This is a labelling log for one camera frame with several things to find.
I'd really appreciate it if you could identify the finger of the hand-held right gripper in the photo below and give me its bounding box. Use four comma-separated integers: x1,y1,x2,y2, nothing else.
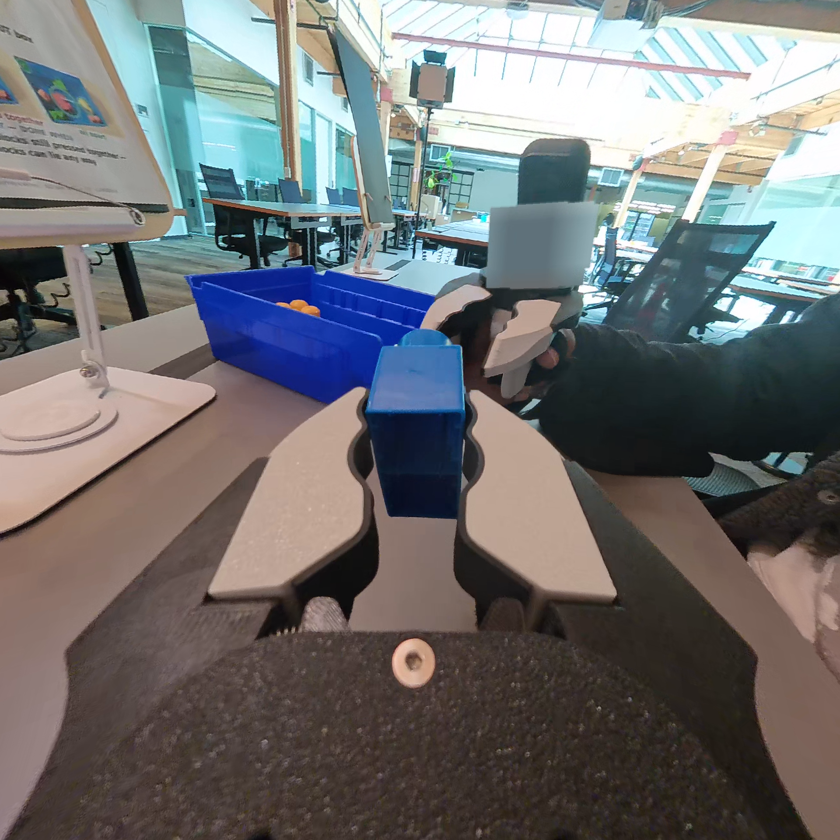
419,276,495,345
482,298,564,401

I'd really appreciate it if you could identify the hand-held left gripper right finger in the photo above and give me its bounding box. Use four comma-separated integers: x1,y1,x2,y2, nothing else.
453,390,620,606

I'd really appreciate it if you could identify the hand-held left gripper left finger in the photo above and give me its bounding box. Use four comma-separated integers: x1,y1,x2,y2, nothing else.
205,386,382,605

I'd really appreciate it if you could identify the blue two-stud mega block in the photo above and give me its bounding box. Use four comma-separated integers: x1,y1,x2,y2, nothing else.
365,330,468,519

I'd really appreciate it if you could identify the blue plastic bin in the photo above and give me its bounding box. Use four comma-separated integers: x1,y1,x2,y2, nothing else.
185,266,437,404

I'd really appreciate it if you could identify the person's right forearm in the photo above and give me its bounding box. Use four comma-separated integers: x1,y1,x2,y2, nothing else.
538,295,840,478

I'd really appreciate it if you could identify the person's right hand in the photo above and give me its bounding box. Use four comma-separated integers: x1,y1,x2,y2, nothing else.
520,328,581,404

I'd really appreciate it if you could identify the studio light panel on pole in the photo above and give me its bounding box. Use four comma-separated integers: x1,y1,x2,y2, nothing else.
408,50,457,198

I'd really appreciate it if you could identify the wooden document stand white base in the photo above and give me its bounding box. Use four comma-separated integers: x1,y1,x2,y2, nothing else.
333,29,399,281
0,0,217,534

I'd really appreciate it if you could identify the wooden top office desk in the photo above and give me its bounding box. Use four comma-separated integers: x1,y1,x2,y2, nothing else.
202,197,362,270

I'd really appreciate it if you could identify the person's dark fleece jacket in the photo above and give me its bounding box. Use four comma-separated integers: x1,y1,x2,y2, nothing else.
718,451,840,572

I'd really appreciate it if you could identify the person's pale garment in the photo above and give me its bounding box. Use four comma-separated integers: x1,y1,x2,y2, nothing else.
747,543,840,690

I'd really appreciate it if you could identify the printed instruction sheet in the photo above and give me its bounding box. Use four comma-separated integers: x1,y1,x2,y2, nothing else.
0,0,172,211

